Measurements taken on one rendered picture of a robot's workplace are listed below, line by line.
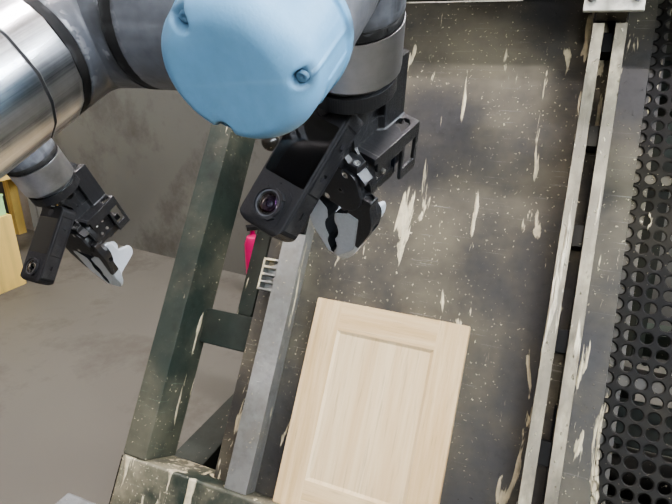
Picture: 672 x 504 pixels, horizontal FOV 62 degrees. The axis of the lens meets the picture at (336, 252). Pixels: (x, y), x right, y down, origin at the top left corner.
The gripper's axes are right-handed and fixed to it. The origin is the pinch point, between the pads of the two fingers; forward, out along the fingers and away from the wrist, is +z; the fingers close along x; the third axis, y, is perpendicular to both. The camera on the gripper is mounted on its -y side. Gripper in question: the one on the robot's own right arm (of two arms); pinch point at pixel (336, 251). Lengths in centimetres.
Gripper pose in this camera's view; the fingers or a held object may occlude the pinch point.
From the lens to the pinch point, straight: 55.5
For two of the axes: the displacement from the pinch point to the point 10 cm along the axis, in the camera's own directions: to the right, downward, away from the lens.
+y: 6.5, -6.2, 4.5
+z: 0.2, 6.0, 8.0
